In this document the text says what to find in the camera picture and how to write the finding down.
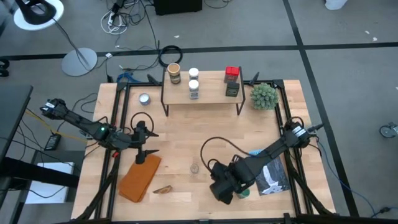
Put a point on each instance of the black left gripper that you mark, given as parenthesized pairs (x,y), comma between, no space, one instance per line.
(141,143)

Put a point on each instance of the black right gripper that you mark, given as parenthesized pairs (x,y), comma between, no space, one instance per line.
(228,186)

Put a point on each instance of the green-lid herb jar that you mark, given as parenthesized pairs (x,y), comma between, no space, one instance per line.
(244,193)

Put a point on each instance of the small saffron jar cork lid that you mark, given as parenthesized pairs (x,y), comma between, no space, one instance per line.
(194,168)

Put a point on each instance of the orange taco mix packet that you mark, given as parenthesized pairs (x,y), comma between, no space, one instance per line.
(163,189)

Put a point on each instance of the bagel sesame seasoning jar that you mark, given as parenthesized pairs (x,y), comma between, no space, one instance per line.
(193,73)
(193,88)

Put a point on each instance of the dark spice jar gold lid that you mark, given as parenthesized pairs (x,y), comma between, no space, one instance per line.
(174,73)

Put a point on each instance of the dark green spice tin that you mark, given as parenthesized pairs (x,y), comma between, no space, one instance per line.
(232,89)

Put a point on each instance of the red patterned spice tin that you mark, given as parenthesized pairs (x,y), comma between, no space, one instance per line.
(232,73)

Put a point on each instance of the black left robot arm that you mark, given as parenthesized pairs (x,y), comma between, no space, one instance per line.
(77,122)

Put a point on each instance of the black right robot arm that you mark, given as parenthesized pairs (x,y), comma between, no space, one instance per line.
(273,148)

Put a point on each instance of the wooden shelf black legs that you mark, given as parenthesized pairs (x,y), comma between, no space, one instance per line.
(211,93)

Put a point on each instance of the folded orange cloth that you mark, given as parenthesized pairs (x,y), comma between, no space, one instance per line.
(140,179)

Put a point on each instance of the small silver candle tin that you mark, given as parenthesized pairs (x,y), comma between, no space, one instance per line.
(145,99)

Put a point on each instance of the Yellowstone book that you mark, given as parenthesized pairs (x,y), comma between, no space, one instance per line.
(273,180)

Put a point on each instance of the potted green succulent plant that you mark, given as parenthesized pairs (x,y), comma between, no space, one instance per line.
(264,96)

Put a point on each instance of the black power adapter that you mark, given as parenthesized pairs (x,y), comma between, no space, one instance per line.
(53,142)

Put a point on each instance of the white floor lamp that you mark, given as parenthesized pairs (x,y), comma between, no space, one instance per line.
(77,62)

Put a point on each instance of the white box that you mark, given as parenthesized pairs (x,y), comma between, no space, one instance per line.
(49,186)

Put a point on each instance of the black box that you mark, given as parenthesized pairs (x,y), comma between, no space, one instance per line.
(177,6)

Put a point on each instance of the black desk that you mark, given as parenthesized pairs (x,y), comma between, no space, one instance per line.
(12,118)

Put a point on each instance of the black chair wheels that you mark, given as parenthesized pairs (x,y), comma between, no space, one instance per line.
(3,68)

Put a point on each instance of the grey caster wheel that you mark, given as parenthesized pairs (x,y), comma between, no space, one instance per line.
(388,130)

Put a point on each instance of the white container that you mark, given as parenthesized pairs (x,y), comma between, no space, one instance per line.
(335,3)

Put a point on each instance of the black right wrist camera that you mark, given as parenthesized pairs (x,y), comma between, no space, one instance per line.
(219,170)

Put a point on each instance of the black metal table frame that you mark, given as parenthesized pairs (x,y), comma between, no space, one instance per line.
(140,84)

